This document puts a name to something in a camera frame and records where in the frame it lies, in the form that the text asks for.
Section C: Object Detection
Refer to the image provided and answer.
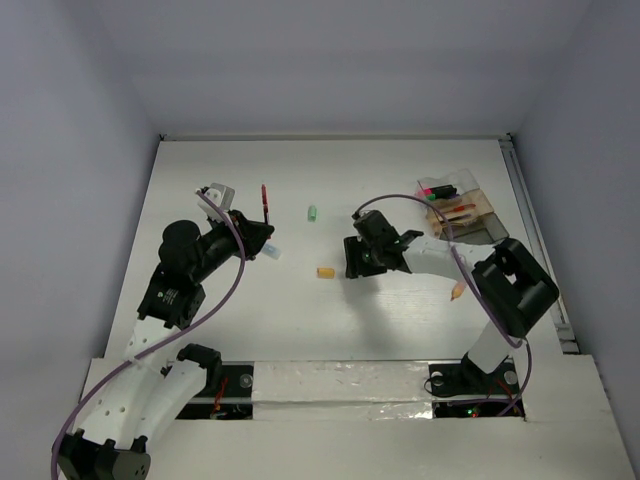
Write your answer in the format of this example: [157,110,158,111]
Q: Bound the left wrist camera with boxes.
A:
[197,183,235,221]

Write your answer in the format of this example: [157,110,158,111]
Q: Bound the red gel pen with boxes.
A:
[445,203,476,213]

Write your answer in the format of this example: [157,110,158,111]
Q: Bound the blue gel pen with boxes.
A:
[448,214,474,222]

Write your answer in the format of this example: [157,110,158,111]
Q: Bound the green highlighter cap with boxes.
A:
[307,205,318,223]

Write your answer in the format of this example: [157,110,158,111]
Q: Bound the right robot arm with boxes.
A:
[344,210,559,392]

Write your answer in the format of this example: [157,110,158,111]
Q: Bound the pink orange highlighter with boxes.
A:
[450,282,467,301]

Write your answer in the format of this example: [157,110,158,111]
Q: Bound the red pen with clip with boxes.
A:
[261,184,270,225]

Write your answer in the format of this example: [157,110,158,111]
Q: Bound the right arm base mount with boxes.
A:
[423,356,525,419]

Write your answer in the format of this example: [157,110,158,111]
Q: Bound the clear organizer container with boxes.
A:
[415,169,509,245]

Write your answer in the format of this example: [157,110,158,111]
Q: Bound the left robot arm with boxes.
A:
[51,210,275,479]

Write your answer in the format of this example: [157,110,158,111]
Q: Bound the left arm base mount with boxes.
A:
[176,363,254,420]

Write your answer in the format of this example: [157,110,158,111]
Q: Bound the light blue highlighter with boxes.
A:
[262,244,282,260]

